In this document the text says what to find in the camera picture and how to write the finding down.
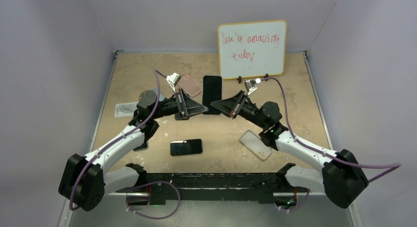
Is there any white printed card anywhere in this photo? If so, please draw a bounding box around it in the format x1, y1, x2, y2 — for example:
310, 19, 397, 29
114, 102, 137, 118

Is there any green-edged phone at left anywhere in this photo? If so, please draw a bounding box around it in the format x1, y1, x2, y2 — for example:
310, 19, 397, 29
133, 142, 149, 152

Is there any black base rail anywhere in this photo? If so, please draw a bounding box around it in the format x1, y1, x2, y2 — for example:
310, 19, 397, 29
120, 165, 307, 205

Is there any aluminium frame rail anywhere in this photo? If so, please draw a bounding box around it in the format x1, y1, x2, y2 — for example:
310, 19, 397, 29
58, 191, 364, 227

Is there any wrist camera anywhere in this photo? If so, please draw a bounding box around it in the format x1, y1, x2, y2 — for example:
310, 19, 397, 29
166, 72, 180, 88
244, 78, 262, 96

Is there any black phone lying centre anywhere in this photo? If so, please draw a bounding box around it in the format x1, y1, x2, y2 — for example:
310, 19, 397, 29
170, 139, 203, 156

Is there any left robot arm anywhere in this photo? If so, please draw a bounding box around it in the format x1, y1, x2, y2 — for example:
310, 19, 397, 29
58, 89, 208, 211

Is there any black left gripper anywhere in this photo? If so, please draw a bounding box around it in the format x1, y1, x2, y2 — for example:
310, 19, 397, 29
151, 89, 208, 120

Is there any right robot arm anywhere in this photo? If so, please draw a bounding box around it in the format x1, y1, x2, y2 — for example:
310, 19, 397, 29
210, 91, 369, 208

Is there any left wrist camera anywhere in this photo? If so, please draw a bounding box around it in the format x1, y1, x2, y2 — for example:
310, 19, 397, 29
166, 72, 180, 88

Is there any pink phone case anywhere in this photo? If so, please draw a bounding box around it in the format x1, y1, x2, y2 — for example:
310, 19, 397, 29
178, 73, 202, 97

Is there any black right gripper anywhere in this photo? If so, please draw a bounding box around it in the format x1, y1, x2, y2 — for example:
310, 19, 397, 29
210, 90, 268, 129

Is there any whiteboard with red writing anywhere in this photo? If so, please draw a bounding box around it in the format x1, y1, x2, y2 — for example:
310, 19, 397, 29
217, 20, 287, 80

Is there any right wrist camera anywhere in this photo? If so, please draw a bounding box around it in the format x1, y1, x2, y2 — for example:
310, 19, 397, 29
244, 78, 262, 96

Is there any black smartphone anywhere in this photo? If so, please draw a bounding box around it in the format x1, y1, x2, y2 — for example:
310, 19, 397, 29
202, 75, 223, 115

